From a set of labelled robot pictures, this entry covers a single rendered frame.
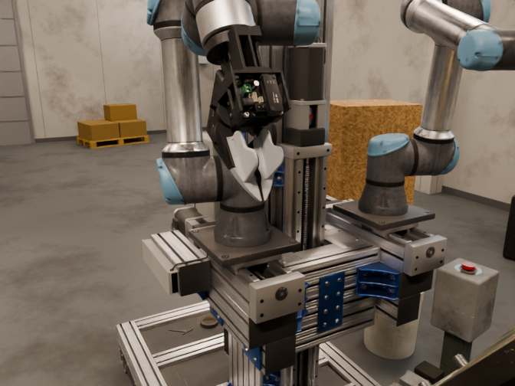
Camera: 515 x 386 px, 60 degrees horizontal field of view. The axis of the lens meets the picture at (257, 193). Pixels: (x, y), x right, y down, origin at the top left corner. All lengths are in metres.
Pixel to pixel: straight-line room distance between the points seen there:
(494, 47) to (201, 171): 0.65
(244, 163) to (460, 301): 0.92
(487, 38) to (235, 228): 0.67
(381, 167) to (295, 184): 0.27
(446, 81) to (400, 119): 1.37
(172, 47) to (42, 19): 8.64
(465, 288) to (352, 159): 1.44
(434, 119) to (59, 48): 8.74
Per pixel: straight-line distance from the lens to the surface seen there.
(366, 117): 2.62
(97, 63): 9.76
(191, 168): 1.05
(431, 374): 1.22
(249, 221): 1.11
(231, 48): 0.58
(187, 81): 1.07
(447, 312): 1.39
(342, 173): 2.62
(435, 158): 1.43
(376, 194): 1.39
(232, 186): 1.08
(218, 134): 0.57
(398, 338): 2.50
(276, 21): 0.74
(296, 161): 1.27
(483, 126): 5.40
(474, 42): 0.96
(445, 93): 1.39
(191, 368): 2.10
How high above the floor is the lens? 1.48
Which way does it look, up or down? 16 degrees down
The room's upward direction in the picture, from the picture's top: straight up
